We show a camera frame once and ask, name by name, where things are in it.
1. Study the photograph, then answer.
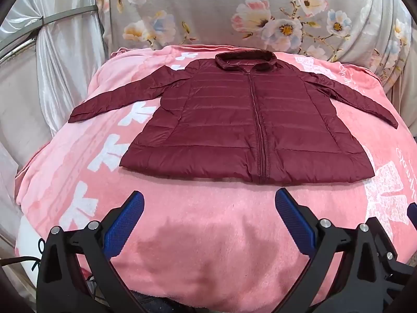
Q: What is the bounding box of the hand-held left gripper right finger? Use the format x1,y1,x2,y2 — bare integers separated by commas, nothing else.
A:
274,187,384,313

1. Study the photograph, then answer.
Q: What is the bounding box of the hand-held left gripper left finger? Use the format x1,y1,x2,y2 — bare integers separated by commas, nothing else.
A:
37,191,145,313

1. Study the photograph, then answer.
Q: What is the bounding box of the maroon puffer jacket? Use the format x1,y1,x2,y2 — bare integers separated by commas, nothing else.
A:
68,51,398,186

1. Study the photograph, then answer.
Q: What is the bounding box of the pink printed blanket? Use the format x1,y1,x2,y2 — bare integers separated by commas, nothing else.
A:
15,44,417,300

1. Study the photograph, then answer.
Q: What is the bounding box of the white satin curtain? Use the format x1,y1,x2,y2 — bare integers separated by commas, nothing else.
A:
0,0,109,235

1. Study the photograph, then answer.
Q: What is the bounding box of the grey metal band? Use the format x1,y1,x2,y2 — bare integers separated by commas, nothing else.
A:
0,5,100,49

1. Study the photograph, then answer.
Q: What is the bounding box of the grey floral cloth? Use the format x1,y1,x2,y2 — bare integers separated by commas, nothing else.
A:
98,0,417,87

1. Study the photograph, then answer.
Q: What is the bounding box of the black cable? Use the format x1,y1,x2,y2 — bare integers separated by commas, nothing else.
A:
0,238,44,273

